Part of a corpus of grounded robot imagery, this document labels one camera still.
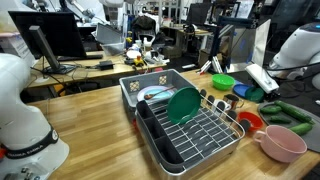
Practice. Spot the grey dish rack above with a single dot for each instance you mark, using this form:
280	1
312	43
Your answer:
180	152

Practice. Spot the light green bowl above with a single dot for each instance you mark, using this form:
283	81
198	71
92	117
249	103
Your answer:
222	81

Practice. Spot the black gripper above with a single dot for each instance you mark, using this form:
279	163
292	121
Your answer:
272	96

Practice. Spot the brown spoon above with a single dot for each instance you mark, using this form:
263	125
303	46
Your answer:
150	96

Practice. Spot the large left cucumber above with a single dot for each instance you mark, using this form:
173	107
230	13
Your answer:
293	112

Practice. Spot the orange bowl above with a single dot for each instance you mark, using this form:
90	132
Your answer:
255	121

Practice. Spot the clear plastic storage box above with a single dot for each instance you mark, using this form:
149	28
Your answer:
111	40

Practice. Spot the small thin cucumber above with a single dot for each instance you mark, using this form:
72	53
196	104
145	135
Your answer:
279	120

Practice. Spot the black computer monitor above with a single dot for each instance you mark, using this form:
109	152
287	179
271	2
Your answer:
50	34

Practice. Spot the pink bowl with handle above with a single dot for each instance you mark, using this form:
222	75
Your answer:
280	143

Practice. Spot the camera stand with clamp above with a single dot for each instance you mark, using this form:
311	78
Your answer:
225	26

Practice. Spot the steel cup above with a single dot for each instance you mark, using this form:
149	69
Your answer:
234	101

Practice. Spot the right large cucumber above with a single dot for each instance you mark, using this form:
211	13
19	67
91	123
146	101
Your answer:
302	128

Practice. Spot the wooden background desk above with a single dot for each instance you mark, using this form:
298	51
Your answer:
85	70

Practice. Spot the white cup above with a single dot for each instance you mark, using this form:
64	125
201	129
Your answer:
220	106

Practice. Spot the black office chair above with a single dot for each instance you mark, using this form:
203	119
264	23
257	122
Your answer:
144	27

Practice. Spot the large cucumber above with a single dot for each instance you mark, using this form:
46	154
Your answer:
302	128
293	112

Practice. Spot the green plate in rack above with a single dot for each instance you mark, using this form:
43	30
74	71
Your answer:
183	105

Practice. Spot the middle short cucumber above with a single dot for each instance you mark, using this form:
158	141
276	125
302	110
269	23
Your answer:
271	109

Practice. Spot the light blue plate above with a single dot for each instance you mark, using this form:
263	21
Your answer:
152	90

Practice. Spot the grey plastic bin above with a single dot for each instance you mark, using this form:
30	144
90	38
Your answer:
135	87

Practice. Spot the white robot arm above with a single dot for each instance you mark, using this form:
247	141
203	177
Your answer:
84	137

